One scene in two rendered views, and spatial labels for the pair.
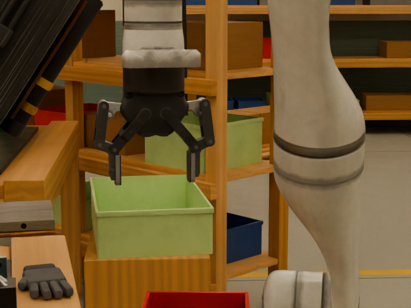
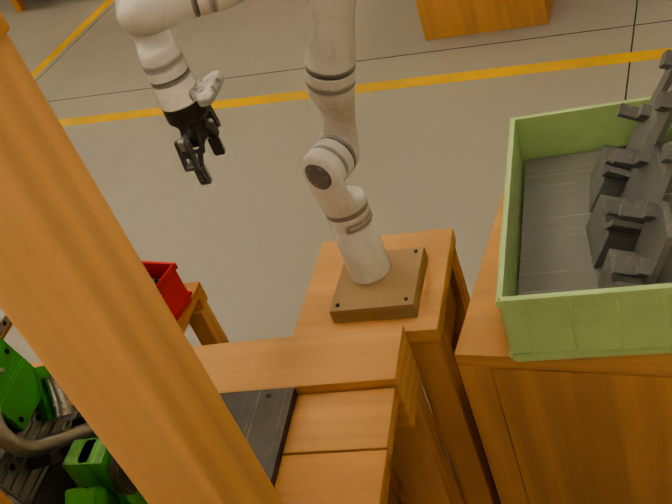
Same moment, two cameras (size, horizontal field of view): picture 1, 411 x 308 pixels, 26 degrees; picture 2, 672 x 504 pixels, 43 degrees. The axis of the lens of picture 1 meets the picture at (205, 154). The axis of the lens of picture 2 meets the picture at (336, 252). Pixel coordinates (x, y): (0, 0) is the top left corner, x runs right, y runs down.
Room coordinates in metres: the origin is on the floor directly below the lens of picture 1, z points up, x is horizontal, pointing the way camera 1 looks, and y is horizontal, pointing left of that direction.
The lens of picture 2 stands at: (0.17, 1.10, 2.04)
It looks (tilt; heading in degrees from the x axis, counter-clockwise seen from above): 37 degrees down; 305
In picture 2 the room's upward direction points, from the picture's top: 22 degrees counter-clockwise
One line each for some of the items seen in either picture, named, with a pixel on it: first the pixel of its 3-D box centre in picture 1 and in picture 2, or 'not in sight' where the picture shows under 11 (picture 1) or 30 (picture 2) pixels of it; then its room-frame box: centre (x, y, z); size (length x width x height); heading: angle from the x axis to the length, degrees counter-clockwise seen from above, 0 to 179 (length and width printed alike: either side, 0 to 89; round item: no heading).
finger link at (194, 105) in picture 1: (191, 107); not in sight; (1.09, 0.02, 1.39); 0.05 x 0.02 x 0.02; 102
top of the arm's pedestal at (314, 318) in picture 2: not in sight; (376, 287); (0.96, -0.11, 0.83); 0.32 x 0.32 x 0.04; 10
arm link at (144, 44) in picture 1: (155, 40); (183, 82); (1.07, 0.06, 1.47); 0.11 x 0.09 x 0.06; 12
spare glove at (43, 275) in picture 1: (41, 281); not in sight; (1.85, 0.35, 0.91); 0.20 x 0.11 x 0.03; 19
